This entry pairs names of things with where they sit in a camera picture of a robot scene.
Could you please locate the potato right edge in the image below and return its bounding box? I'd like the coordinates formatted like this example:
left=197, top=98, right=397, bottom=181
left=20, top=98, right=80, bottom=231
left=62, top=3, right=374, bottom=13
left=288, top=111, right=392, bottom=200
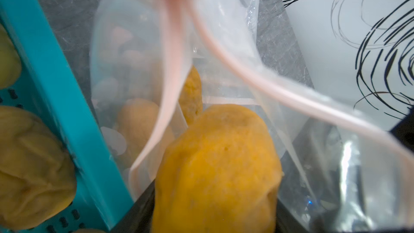
left=0, top=25, right=22, bottom=90

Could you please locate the large potato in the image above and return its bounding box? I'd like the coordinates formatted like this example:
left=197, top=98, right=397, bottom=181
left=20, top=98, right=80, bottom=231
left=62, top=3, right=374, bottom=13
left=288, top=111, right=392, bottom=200
left=117, top=98, right=175, bottom=181

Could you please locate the reddish potato lower right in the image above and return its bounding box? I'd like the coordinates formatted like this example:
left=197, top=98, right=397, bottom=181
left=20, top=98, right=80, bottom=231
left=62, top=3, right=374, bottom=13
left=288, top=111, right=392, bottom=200
left=1, top=106, right=77, bottom=230

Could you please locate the teal plastic basket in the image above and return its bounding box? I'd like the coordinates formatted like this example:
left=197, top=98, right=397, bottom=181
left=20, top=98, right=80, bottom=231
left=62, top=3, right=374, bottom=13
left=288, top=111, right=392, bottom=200
left=1, top=0, right=133, bottom=233

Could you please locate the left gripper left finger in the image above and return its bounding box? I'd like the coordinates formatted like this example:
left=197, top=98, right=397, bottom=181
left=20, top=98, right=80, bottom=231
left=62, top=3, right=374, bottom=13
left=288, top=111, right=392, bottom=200
left=111, top=181, right=155, bottom=233

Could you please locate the clear zipper bag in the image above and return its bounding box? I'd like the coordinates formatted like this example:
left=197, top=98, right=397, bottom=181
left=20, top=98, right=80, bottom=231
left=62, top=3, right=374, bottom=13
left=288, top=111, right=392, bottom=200
left=91, top=0, right=414, bottom=233

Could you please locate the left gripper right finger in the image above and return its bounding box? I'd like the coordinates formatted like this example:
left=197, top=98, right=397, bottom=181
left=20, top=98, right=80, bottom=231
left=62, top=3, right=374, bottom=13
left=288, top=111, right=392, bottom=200
left=275, top=198, right=309, bottom=233

